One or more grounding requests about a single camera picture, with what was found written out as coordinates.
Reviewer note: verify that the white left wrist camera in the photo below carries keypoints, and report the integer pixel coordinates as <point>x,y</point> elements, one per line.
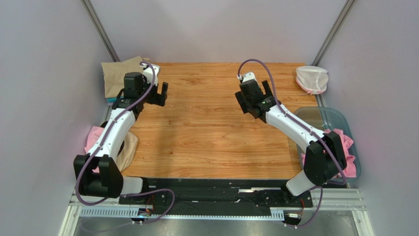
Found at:
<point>151,74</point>

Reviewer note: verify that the aluminium corner post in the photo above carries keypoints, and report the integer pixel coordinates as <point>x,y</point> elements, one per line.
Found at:
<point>334,30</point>
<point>91,12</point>

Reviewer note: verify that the clear teal plastic bin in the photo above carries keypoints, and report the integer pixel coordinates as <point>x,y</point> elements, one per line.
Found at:
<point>328,118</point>

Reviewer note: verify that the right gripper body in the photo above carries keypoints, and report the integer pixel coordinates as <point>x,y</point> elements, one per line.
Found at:
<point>250,103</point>

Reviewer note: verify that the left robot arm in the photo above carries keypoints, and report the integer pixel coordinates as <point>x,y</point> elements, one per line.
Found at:
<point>97,172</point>

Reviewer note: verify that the left aluminium corner post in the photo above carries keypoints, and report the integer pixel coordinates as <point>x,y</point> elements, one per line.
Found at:
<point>91,12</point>

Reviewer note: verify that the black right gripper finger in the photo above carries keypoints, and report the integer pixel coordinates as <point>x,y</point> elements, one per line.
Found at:
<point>267,89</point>
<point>242,102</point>

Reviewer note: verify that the aluminium frame rail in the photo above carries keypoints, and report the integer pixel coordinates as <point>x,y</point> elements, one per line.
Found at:
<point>332,198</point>

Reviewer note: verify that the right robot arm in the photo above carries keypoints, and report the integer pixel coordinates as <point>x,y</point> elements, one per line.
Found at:
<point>324,152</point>

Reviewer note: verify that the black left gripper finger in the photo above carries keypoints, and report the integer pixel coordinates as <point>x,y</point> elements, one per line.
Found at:
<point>153,94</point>
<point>163,95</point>

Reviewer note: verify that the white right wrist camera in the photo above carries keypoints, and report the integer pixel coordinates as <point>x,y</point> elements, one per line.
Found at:
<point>249,76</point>

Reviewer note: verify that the teal folded t-shirt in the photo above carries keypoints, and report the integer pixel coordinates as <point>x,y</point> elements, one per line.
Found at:
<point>111,100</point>

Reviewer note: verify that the pink t-shirt in bin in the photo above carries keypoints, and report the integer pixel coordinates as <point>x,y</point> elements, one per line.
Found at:
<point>350,171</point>

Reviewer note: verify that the beige t-shirt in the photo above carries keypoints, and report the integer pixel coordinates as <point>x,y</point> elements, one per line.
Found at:
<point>114,73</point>

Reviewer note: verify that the right aluminium corner post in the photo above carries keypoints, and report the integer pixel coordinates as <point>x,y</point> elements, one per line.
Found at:
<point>334,30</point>

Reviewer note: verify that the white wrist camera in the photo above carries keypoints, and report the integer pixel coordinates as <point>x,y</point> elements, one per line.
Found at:
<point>151,74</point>
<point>249,76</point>

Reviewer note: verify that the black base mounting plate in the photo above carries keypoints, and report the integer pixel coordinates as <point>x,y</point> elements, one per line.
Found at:
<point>218,197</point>

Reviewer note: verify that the white mesh laundry bag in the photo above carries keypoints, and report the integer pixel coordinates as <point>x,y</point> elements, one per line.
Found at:
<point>312,79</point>

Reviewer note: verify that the beige cloth at left edge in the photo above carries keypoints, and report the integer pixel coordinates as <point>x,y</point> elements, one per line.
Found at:
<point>126,156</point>

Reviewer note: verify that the pink cloth at left edge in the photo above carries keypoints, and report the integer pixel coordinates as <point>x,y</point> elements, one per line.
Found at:
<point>93,136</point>

